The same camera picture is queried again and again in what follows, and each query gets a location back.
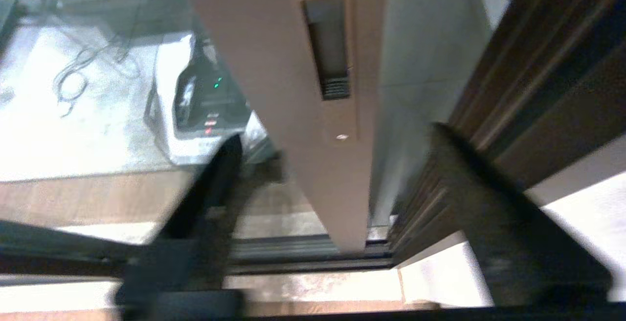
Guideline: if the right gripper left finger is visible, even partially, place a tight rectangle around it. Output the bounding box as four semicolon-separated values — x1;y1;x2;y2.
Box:
115;134;245;321

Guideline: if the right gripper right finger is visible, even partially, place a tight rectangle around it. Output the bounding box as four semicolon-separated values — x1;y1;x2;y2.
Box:
429;123;614;307

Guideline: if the dark brown door jamb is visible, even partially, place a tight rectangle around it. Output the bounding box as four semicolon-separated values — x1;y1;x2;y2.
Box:
389;0;626;265

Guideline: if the brown framed sliding glass door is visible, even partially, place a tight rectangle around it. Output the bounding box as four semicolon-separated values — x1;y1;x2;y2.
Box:
0;0;392;263

